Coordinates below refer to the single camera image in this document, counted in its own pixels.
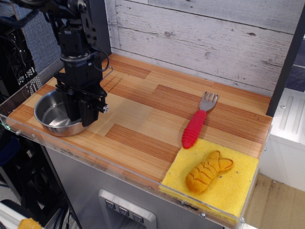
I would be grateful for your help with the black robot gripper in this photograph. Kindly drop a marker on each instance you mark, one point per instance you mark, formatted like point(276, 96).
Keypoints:
point(80, 86)

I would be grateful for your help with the small stainless steel pot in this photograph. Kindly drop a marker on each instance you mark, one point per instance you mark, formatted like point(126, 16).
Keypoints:
point(50, 112)

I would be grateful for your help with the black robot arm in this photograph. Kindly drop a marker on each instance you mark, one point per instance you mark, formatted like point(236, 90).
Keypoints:
point(71, 22)

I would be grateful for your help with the clear acrylic table guard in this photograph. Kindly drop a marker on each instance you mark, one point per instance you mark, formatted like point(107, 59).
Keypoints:
point(149, 109)

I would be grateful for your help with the stainless steel cabinet with dispenser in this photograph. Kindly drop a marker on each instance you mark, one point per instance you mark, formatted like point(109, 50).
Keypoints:
point(104, 196)

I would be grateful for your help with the orange plush shrimp toy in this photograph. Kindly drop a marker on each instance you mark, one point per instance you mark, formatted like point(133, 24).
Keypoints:
point(202, 175)

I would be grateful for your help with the yellow cloth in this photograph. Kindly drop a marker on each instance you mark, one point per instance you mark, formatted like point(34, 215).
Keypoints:
point(226, 195)

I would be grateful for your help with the white appliance at right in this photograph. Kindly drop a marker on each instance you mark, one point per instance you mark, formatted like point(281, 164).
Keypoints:
point(283, 156)

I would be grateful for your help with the black equipment rack with cables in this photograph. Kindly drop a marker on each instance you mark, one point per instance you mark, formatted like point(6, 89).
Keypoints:
point(24, 164)

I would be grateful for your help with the dark left support post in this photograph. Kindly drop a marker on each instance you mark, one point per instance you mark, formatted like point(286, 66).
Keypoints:
point(99, 19)

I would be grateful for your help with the dark support post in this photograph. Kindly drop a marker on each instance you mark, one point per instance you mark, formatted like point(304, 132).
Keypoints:
point(99, 19)
point(288, 64)

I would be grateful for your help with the red handled metal fork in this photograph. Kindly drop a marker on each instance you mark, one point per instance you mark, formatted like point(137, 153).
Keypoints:
point(193, 129)

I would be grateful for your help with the dark right support post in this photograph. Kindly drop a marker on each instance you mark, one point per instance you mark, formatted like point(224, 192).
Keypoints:
point(288, 64)

